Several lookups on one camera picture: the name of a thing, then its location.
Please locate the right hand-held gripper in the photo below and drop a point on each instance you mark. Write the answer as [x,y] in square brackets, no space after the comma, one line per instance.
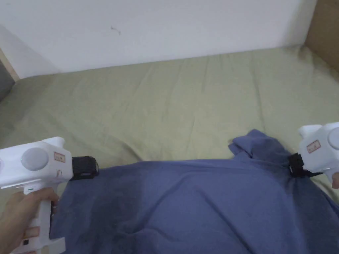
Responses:
[317,156]

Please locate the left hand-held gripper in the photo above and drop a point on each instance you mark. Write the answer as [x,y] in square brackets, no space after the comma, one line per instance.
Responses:
[31,169]

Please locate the dark blue shirt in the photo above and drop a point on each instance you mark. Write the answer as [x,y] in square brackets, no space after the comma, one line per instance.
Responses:
[190,206]

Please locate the person's right hand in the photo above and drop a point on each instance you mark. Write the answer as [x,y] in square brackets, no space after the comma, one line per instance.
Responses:
[336,181]

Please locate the person's left hand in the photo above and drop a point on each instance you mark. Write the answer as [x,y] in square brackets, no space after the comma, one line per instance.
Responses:
[18,211]

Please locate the brown padded headboard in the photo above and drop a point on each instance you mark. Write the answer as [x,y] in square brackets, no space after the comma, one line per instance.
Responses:
[324,34]

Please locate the bed with pale green sheet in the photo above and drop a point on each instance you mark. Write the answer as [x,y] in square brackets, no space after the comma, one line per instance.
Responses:
[164,105]

